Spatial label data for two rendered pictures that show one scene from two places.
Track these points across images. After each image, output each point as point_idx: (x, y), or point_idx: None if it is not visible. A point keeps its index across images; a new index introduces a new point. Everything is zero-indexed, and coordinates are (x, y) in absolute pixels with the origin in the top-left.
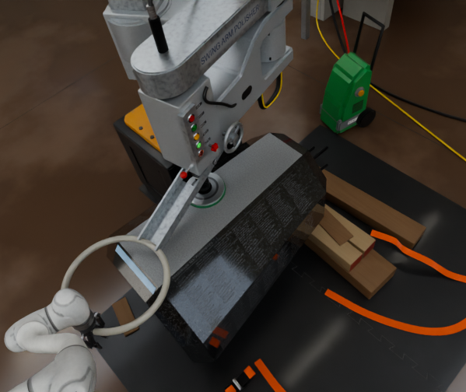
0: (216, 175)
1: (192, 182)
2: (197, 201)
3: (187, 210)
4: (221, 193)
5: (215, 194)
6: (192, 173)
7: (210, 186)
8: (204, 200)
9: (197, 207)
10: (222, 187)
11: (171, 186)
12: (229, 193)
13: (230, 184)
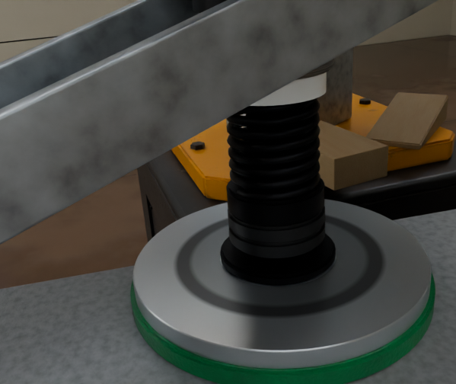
0: (387, 222)
1: (225, 218)
2: (183, 305)
3: (91, 353)
4: (393, 313)
5: (339, 303)
6: (202, 4)
7: (323, 251)
8: (241, 317)
9: (167, 354)
10: (409, 280)
11: (6, 61)
12: None
13: None
